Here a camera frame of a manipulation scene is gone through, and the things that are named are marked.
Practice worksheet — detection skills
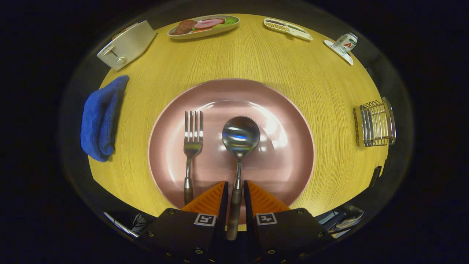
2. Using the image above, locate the white oval food plate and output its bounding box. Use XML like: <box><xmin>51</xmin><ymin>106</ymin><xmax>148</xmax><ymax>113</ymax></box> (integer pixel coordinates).
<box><xmin>167</xmin><ymin>15</ymin><xmax>240</xmax><ymax>40</ymax></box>

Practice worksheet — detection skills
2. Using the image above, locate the blue towel cloth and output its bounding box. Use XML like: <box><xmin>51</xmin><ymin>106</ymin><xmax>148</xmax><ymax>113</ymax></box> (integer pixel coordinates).
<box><xmin>80</xmin><ymin>75</ymin><xmax>130</xmax><ymax>162</ymax></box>

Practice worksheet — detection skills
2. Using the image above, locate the white bottle green cap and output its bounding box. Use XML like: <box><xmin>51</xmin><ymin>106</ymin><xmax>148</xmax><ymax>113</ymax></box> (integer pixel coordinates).
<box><xmin>332</xmin><ymin>32</ymin><xmax>358</xmax><ymax>55</ymax></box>

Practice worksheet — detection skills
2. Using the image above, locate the white toaster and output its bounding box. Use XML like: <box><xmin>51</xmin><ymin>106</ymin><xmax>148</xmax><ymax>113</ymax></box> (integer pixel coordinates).
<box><xmin>97</xmin><ymin>20</ymin><xmax>157</xmax><ymax>71</ymax></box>

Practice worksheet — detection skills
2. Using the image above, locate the white metal bar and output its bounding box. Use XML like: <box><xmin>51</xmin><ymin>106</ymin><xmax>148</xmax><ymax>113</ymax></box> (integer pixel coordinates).
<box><xmin>104</xmin><ymin>212</ymin><xmax>139</xmax><ymax>238</ymax></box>

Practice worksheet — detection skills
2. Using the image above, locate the pink round plate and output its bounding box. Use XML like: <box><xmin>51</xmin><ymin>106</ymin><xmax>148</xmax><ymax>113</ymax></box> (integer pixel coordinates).
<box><xmin>148</xmin><ymin>78</ymin><xmax>315</xmax><ymax>225</ymax></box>

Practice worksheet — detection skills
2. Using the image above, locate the white square coaster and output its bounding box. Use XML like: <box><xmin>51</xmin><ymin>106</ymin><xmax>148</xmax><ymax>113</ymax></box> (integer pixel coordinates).
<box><xmin>324</xmin><ymin>40</ymin><xmax>354</xmax><ymax>66</ymax></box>

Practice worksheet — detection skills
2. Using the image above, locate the metal spoon wooden handle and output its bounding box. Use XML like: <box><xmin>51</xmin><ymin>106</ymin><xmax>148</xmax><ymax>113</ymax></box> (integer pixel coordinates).
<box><xmin>222</xmin><ymin>116</ymin><xmax>261</xmax><ymax>241</ymax></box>

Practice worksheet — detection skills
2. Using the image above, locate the metal wire cutlery rack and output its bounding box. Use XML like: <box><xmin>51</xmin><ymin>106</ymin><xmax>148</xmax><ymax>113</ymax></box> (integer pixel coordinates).
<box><xmin>353</xmin><ymin>97</ymin><xmax>396</xmax><ymax>147</ymax></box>

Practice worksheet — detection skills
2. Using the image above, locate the black table edge clamp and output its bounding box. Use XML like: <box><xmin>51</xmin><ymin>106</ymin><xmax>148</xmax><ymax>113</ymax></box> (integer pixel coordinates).
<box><xmin>369</xmin><ymin>166</ymin><xmax>382</xmax><ymax>187</ymax></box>

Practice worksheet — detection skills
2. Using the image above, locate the pink toy ham slice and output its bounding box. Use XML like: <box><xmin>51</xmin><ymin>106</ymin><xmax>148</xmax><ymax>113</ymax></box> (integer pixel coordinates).
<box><xmin>193</xmin><ymin>18</ymin><xmax>226</xmax><ymax>30</ymax></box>

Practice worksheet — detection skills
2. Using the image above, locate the green toy lettuce leaf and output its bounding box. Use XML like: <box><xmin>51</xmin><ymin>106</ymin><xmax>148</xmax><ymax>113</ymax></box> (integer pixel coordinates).
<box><xmin>214</xmin><ymin>16</ymin><xmax>239</xmax><ymax>28</ymax></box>

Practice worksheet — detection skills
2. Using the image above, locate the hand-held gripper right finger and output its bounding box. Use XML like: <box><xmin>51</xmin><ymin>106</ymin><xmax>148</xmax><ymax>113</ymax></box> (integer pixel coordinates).
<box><xmin>244</xmin><ymin>180</ymin><xmax>336</xmax><ymax>264</ymax></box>

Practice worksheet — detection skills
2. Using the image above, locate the white divided bean tray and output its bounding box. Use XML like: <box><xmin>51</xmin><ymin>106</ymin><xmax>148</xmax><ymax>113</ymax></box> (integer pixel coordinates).
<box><xmin>263</xmin><ymin>18</ymin><xmax>313</xmax><ymax>41</ymax></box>

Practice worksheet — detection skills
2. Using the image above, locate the metal fork wooden handle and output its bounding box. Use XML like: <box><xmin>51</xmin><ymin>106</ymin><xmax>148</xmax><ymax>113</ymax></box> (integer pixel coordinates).
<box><xmin>183</xmin><ymin>111</ymin><xmax>204</xmax><ymax>206</ymax></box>

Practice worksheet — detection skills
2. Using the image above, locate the brown toy meat piece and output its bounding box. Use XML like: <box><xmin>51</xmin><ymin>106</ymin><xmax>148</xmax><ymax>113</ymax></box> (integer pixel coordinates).
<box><xmin>172</xmin><ymin>19</ymin><xmax>197</xmax><ymax>36</ymax></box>

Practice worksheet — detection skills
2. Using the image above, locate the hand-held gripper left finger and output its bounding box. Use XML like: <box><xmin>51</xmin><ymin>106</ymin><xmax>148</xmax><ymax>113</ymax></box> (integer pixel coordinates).
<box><xmin>137</xmin><ymin>180</ymin><xmax>229</xmax><ymax>264</ymax></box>

